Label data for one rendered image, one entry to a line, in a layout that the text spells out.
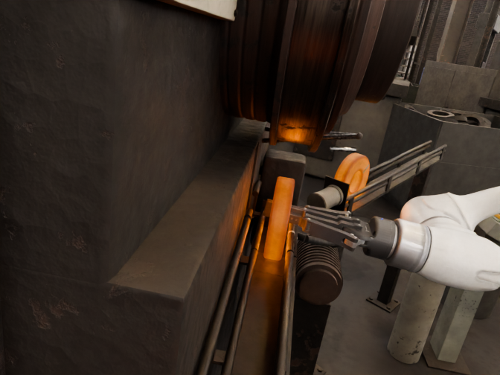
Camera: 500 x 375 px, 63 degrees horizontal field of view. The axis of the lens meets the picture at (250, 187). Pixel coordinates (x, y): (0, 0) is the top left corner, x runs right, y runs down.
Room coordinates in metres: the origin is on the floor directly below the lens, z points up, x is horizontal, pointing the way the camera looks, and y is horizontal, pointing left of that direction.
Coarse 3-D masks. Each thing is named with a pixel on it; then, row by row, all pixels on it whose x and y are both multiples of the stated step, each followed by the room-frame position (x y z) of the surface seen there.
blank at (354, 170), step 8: (344, 160) 1.11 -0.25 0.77; (352, 160) 1.11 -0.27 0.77; (360, 160) 1.13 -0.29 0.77; (368, 160) 1.17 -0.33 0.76; (344, 168) 1.09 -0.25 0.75; (352, 168) 1.10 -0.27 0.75; (360, 168) 1.14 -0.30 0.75; (368, 168) 1.18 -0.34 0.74; (336, 176) 1.09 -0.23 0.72; (344, 176) 1.08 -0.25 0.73; (352, 176) 1.11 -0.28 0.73; (360, 176) 1.16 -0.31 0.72; (352, 184) 1.17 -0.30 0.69; (360, 184) 1.16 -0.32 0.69; (352, 192) 1.13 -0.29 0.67
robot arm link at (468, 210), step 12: (480, 192) 0.83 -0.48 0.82; (492, 192) 0.82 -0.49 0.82; (408, 204) 0.88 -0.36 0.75; (420, 204) 0.84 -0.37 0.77; (432, 204) 0.82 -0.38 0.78; (444, 204) 0.81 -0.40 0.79; (456, 204) 0.81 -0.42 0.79; (468, 204) 0.81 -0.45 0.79; (480, 204) 0.81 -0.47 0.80; (492, 204) 0.80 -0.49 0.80; (408, 216) 0.83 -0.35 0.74; (420, 216) 0.80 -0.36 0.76; (432, 216) 0.78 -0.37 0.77; (444, 216) 0.78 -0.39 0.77; (456, 216) 0.79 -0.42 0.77; (468, 216) 0.79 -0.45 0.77; (480, 216) 0.80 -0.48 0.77; (468, 228) 0.79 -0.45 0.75
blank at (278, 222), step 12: (288, 180) 0.71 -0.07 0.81; (276, 192) 0.67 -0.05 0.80; (288, 192) 0.68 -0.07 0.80; (276, 204) 0.66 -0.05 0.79; (288, 204) 0.66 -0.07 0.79; (276, 216) 0.65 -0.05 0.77; (288, 216) 0.65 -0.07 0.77; (276, 228) 0.64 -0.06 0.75; (276, 240) 0.64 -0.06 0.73; (264, 252) 0.65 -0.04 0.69; (276, 252) 0.65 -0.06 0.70
